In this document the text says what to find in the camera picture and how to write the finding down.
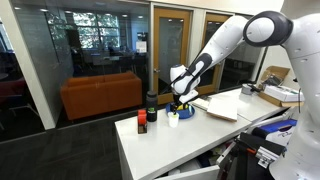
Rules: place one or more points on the open cardboard box with items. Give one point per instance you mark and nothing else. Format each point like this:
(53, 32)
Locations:
(276, 75)

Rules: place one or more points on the light blue spoon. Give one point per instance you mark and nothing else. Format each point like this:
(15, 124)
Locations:
(190, 109)

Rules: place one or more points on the small grey metal container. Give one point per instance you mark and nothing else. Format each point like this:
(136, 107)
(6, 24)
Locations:
(247, 89)

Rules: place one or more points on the blue white bag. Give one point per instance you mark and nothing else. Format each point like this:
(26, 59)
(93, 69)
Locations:
(276, 128)

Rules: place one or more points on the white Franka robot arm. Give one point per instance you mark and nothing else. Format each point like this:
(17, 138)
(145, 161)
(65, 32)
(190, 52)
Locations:
(300, 100)

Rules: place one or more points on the wooden glass door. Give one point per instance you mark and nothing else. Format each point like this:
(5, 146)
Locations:
(171, 50)
(211, 76)

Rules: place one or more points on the printed paper sheet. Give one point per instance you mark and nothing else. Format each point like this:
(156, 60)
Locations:
(200, 103)

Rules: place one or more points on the orange sofa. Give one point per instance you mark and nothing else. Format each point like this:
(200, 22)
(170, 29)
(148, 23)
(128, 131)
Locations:
(103, 95)

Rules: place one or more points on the white mug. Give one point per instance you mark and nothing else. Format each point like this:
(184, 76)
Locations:
(173, 121)

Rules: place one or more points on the red and black bottle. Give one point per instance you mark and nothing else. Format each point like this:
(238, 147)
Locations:
(142, 121)

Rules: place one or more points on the white open drawer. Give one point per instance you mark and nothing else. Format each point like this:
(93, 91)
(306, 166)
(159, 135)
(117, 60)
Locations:
(193, 174)

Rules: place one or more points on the blue plate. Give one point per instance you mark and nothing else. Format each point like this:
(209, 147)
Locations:
(183, 114)

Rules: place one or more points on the white notebook with brown edge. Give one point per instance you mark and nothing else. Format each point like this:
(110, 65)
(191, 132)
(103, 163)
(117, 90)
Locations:
(222, 109)

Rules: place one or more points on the white flat carton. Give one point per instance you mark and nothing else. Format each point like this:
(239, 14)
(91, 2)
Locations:
(283, 93)

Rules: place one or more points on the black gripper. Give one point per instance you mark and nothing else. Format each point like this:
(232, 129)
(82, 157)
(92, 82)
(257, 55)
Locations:
(178, 100)

